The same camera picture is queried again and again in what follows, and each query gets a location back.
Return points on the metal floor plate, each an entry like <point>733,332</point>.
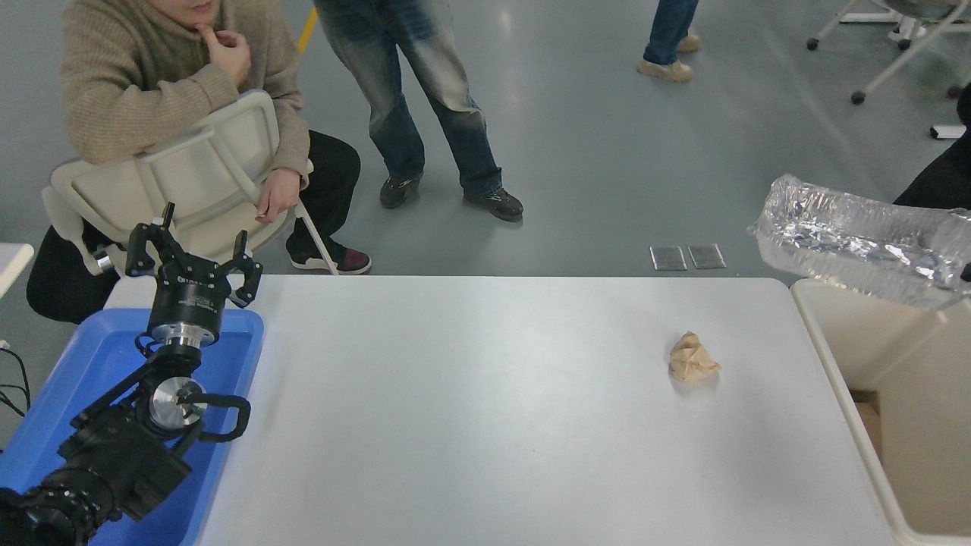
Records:
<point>668,257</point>
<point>707,255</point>

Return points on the person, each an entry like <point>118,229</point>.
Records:
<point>136,83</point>
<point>667,26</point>
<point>944,182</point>
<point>432,83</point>

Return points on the person's right forearm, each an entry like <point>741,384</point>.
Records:
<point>159,121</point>

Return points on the white plastic chair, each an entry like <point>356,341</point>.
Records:
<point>190,189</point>

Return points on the blue plastic tray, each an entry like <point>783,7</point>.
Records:
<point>98,360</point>

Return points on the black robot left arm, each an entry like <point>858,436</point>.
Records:
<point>114,455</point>

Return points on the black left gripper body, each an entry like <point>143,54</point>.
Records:
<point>188,297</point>

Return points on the white flat bar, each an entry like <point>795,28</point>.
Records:
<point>948,131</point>

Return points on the person's right hand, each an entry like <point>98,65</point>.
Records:
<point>227,53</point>

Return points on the person's left forearm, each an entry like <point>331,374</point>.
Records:
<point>287,136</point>

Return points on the person's left hand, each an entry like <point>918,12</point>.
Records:
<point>277,196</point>

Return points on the large pale plastic bin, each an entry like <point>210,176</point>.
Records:
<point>910,364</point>

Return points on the crumpled tan paper ball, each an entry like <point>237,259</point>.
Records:
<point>692,360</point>

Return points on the silver foil tray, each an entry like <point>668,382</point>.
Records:
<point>850,239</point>

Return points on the white wheeled stand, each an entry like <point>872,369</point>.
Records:
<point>903,57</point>

